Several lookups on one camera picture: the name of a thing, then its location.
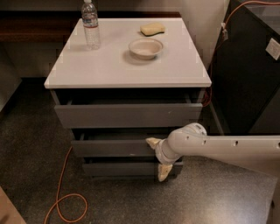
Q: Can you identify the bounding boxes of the white top drawer cabinet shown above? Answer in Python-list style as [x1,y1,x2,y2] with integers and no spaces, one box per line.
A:
[44,17,213,180]

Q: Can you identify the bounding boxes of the clear plastic water bottle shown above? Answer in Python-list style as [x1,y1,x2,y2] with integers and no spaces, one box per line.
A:
[81,0,101,49]

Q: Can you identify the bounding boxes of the white bowl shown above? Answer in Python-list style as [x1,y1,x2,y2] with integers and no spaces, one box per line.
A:
[129,38,164,60]

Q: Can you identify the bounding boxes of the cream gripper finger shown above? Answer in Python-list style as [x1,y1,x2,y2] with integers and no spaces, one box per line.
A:
[157,164,172,182]
[145,137,162,151]

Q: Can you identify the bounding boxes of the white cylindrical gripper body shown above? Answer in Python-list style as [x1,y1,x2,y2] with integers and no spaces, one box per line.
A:
[155,139,180,165]

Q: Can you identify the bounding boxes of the yellow sponge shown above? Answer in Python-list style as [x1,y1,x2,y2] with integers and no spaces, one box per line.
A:
[140,23,165,37]

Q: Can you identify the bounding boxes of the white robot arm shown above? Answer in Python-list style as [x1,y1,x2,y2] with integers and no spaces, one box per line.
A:
[146,122,280,182]

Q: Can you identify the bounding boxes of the black side cabinet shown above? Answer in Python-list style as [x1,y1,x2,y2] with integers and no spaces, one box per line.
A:
[209,0,280,135]

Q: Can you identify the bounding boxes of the dark wooden shelf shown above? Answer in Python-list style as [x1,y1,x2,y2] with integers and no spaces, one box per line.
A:
[0,10,181,43]

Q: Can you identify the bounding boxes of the white wall outlet plate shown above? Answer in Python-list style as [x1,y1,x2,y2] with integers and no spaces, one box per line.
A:
[266,38,280,60]

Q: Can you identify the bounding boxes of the grey top drawer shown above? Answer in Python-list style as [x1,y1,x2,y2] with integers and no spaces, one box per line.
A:
[54,102,202,129]

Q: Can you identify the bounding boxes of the orange extension cable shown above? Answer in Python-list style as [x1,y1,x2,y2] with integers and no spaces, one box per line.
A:
[43,145,88,224]

